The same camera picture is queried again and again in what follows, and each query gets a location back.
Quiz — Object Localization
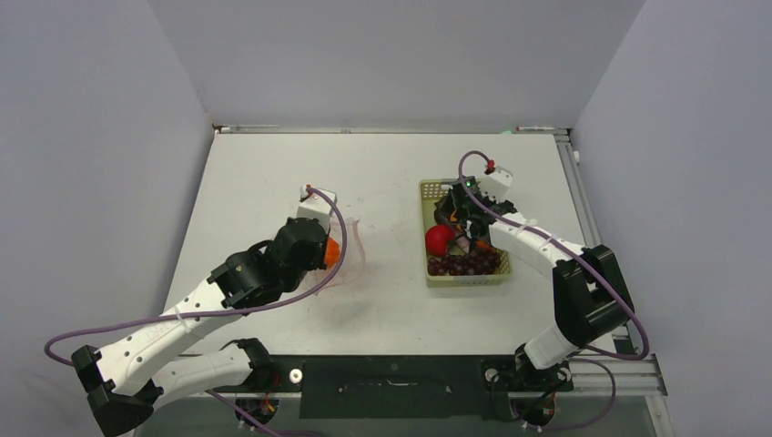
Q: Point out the orange tangerine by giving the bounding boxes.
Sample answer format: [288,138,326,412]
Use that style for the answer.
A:
[324,238,341,269]

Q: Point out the beige plastic basket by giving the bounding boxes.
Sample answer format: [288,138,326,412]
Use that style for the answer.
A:
[418,179,513,288]

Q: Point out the clear zip top bag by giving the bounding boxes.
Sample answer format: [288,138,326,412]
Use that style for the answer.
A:
[316,217,367,295]

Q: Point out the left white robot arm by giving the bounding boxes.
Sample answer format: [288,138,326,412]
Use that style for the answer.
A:
[71,218,330,436]

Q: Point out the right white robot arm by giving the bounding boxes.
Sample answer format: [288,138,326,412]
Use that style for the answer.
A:
[433,177,636,390]

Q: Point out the purple eggplant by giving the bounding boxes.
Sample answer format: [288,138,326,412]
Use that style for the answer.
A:
[433,194,458,226]

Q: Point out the dark red grape bunch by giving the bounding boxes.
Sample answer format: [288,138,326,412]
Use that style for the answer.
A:
[427,249,502,276]

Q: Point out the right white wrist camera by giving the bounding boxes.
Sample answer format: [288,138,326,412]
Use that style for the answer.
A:
[478,167,513,203]

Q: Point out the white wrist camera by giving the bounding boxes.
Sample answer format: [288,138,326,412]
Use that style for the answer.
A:
[295,186,333,232]
[478,167,513,203]

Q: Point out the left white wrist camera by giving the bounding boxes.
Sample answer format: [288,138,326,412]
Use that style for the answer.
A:
[295,186,333,232]

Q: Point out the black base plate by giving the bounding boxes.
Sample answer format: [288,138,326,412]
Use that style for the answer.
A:
[223,354,574,422]

